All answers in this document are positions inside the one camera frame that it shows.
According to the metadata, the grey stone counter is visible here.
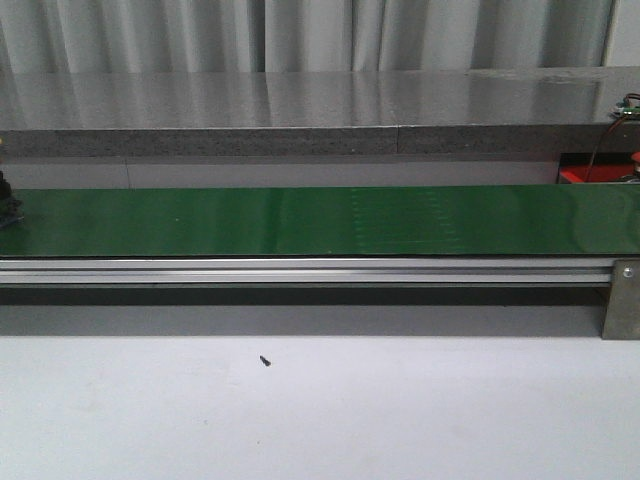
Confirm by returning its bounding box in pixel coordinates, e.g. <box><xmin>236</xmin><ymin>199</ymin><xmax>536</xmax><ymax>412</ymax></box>
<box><xmin>1</xmin><ymin>67</ymin><xmax>639</xmax><ymax>157</ymax></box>

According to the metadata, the green conveyor belt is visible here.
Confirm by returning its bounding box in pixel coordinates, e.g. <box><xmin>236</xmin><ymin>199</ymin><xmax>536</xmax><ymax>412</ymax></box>
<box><xmin>1</xmin><ymin>184</ymin><xmax>639</xmax><ymax>257</ymax></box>

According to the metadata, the red plastic tray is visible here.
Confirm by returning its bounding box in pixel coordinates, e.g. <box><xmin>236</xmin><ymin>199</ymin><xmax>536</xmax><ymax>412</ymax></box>
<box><xmin>558</xmin><ymin>153</ymin><xmax>639</xmax><ymax>184</ymax></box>

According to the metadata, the small green circuit board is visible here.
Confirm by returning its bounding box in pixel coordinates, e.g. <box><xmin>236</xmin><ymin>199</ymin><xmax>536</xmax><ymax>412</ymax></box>
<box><xmin>609</xmin><ymin>97</ymin><xmax>640</xmax><ymax>121</ymax></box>

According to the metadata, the grey white curtain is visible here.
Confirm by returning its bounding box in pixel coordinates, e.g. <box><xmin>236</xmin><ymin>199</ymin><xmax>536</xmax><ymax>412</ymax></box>
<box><xmin>1</xmin><ymin>1</ymin><xmax>613</xmax><ymax>74</ymax></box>

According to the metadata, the aluminium conveyor side rail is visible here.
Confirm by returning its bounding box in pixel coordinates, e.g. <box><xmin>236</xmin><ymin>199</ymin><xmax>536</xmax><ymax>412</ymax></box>
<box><xmin>1</xmin><ymin>257</ymin><xmax>615</xmax><ymax>285</ymax></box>

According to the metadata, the metal conveyor support bracket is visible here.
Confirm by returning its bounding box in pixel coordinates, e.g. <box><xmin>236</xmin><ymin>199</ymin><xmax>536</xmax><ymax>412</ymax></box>
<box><xmin>601</xmin><ymin>259</ymin><xmax>640</xmax><ymax>340</ymax></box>

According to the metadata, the red black wire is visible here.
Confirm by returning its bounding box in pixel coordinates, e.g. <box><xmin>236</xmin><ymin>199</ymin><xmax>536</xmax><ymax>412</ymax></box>
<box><xmin>583</xmin><ymin>93</ymin><xmax>640</xmax><ymax>186</ymax></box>

